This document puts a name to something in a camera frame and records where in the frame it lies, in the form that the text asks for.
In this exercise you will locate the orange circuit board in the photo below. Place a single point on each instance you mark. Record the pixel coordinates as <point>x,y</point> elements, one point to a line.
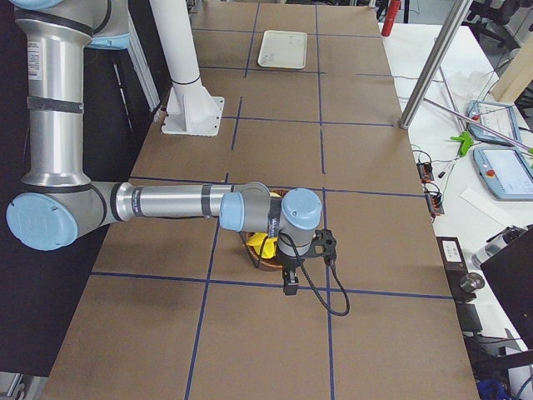
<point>425,171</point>
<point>434,203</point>

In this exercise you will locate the aluminium frame post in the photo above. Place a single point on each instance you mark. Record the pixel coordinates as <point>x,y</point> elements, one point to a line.
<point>436,56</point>

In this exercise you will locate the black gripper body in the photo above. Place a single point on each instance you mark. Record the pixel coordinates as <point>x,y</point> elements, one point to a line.
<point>290,263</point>

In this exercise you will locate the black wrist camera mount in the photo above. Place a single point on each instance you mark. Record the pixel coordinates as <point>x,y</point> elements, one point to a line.
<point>323,245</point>

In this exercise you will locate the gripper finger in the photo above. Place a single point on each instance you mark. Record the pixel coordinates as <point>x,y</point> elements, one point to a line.
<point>290,288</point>

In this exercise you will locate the brown wicker basket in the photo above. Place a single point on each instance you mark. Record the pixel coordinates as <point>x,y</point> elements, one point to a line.
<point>269,265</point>

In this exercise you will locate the near teach pendant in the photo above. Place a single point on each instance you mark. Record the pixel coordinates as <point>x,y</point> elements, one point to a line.
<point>505,172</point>

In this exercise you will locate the cream bear tray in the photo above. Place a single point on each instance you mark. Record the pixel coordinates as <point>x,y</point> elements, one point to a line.
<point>283,49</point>

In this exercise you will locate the black box with label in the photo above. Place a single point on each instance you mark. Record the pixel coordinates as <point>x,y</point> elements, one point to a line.
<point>451,253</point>

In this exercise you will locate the red fire extinguisher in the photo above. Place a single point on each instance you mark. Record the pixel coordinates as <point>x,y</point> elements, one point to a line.
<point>392,11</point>

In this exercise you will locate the green-handled reacher grabber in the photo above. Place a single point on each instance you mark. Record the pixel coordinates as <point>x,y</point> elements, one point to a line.
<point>480,126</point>

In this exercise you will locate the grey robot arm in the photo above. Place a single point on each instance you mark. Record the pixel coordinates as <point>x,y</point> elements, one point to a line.
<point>61,203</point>

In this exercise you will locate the teach pendant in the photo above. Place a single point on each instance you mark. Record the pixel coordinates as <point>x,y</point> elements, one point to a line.
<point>495,115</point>
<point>505,172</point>

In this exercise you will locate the white mounting pillar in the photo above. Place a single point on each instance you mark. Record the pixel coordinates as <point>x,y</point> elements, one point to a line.
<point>191,109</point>

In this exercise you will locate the far teach pendant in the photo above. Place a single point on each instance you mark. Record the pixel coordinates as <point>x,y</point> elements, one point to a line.
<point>495,115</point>

